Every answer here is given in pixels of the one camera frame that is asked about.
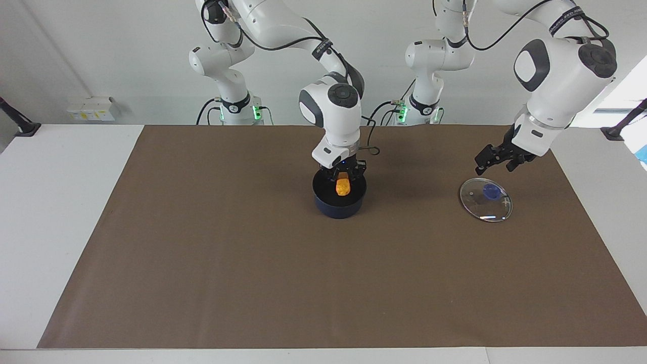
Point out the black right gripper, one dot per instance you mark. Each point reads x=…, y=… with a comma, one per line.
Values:
x=349, y=166

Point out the brown table mat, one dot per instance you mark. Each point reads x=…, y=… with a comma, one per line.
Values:
x=323, y=283

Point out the blue object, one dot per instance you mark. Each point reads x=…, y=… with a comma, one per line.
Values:
x=643, y=154

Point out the black clamp stand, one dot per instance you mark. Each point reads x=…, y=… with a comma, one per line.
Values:
x=22, y=127
x=614, y=132

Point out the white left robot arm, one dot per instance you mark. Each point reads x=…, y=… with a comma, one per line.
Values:
x=556, y=101

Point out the glass lid with blue knob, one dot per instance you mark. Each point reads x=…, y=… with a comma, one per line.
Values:
x=480, y=207

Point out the white wall socket box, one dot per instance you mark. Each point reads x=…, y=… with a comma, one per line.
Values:
x=91, y=108

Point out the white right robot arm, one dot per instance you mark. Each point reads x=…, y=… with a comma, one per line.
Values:
x=338, y=121

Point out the yellow corn cob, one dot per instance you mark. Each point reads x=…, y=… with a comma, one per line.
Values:
x=343, y=188

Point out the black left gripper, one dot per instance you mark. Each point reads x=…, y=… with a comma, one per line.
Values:
x=513, y=149

